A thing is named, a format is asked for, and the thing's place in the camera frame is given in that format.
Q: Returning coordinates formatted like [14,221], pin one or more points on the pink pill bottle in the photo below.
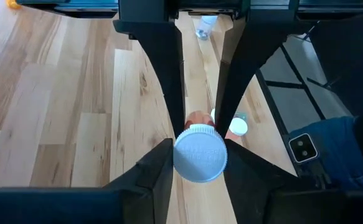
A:
[200,152]

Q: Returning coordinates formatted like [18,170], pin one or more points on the white cap on table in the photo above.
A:
[238,127]

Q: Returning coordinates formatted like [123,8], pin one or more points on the black smartphone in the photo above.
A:
[302,147]

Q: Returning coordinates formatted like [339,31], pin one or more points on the green pill bottle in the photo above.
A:
[242,115]

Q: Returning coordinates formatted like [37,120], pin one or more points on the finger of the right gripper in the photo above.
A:
[165,68]
[246,62]

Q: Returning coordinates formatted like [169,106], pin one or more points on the clear pill bottle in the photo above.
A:
[204,29]

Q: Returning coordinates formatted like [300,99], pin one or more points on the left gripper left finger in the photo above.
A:
[144,193]

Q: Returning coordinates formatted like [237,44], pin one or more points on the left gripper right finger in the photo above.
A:
[259,193]

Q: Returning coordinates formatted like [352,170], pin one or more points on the person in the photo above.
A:
[333,149]

